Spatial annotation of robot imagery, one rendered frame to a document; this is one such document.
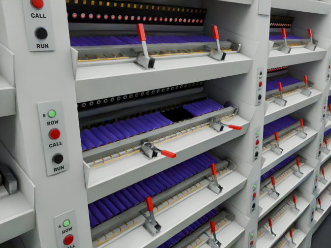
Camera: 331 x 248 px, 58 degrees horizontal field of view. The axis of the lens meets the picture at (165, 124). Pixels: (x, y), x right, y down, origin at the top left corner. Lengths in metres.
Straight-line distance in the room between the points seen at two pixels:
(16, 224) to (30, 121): 0.17
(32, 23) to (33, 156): 0.20
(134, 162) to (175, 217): 0.24
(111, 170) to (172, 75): 0.25
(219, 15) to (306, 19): 0.70
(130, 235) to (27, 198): 0.30
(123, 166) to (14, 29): 0.33
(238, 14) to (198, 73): 0.31
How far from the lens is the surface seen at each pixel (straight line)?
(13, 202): 0.56
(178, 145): 0.75
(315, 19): 1.65
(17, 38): 0.49
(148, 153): 0.68
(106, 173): 0.62
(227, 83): 1.03
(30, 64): 0.49
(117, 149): 0.66
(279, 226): 1.57
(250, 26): 0.98
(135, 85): 0.61
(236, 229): 1.15
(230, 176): 1.04
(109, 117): 0.76
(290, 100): 1.35
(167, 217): 0.82
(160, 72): 0.65
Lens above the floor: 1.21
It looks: 15 degrees down
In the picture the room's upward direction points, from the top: 2 degrees counter-clockwise
